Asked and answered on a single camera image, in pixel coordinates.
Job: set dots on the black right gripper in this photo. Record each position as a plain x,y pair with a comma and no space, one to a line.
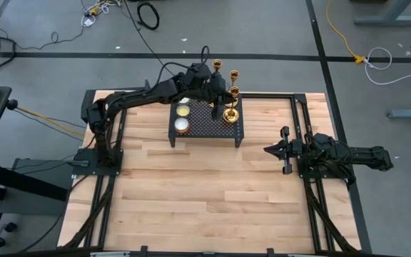
294,150

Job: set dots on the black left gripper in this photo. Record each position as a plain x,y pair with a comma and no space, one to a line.
217,87

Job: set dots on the short gold candlestick holder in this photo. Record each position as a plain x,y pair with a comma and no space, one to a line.
230,115

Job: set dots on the tall gold candlestick holder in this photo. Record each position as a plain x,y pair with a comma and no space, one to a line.
217,64
234,75

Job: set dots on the blue grey patterned candle tin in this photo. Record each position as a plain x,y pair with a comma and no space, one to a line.
184,101

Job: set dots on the striped tin yellow candle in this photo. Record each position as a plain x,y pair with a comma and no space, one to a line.
183,111

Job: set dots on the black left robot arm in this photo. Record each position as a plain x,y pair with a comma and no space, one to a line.
137,96

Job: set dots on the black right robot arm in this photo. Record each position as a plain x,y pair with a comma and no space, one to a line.
362,157

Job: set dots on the black perforated metal shelf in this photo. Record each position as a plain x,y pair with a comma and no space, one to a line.
202,125

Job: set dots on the silver aluminium extrusion bar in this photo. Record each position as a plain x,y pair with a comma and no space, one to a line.
109,254
302,255

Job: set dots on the black round knob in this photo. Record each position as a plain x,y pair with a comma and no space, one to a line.
11,104

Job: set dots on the black desk beam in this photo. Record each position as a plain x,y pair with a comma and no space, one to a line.
20,182

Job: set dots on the grey cart base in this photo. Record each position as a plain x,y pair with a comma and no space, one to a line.
30,207

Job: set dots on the black aluminium table frame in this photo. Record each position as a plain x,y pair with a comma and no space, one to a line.
300,99

